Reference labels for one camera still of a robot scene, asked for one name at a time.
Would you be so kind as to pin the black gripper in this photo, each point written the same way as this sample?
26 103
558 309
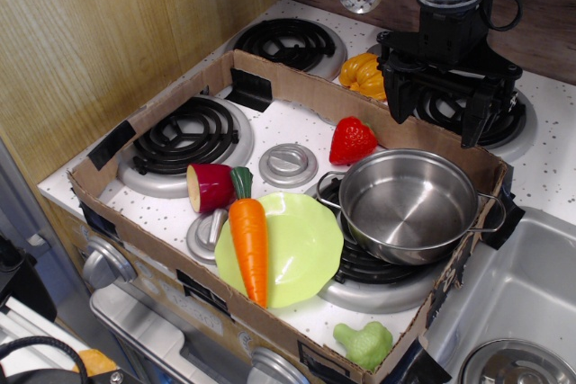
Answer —
450 52

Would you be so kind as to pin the orange toy carrot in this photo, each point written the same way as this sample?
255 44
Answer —
247 219

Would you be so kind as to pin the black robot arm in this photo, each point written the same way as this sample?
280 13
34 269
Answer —
450 54

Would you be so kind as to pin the light green plastic plate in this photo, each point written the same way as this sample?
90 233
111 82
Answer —
304 249

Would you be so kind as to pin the back right black burner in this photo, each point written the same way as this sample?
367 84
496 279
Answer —
511 134

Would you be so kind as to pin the black burner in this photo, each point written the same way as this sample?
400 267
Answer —
304 45
364 283
511 134
205 130

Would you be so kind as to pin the yellow toy pumpkin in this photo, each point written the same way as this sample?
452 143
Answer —
361 74

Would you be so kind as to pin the red toy strawberry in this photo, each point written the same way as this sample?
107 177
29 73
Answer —
352 141

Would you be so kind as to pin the stainless steel pot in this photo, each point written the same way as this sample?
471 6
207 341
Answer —
413 207

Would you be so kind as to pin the back left black burner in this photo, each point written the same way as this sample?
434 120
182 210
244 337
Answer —
304 45

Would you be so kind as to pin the silver centre stove knob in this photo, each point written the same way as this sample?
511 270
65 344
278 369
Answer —
288 165

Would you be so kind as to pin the silver stove knob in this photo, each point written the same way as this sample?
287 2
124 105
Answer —
203 235
288 165

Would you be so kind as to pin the front right black burner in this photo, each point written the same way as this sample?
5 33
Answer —
364 283

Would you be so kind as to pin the silver toy sink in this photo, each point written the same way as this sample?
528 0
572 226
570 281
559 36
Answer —
523 290

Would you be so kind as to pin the front left black burner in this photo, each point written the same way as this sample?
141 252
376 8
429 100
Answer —
205 130

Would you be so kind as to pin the dark red halved toy vegetable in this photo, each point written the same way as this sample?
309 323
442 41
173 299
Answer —
209 187

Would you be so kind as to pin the green toy broccoli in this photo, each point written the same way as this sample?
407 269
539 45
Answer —
367 347

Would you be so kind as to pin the silver sink drain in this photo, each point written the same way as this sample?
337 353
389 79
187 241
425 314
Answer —
514 361

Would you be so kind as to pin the silver front stove knob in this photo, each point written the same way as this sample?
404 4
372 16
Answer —
203 235

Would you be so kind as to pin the silver oven dial right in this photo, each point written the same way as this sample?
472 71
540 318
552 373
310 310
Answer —
270 367

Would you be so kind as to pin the silver oven dial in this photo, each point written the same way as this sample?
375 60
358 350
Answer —
105 265
270 367

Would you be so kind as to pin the brown cardboard fence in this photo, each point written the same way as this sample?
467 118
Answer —
302 106

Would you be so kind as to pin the silver oven dial left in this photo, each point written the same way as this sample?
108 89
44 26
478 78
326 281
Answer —
105 265

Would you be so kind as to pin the orange object bottom left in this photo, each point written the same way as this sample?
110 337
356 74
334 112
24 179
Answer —
96 362

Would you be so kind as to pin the silver oven door handle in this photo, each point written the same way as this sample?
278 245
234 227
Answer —
181 351

